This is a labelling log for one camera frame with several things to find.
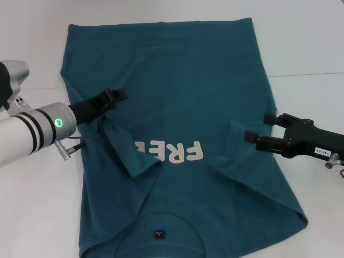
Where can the teal blue printed t-shirt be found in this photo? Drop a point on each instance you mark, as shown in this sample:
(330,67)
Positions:
(174,80)

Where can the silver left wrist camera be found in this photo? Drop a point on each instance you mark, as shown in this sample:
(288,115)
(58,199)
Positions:
(12,83)

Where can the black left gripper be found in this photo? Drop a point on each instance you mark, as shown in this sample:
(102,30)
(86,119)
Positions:
(86,110)

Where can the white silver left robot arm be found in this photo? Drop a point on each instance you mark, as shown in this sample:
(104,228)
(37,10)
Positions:
(27,131)

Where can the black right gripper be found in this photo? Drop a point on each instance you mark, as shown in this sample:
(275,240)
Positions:
(314,139)

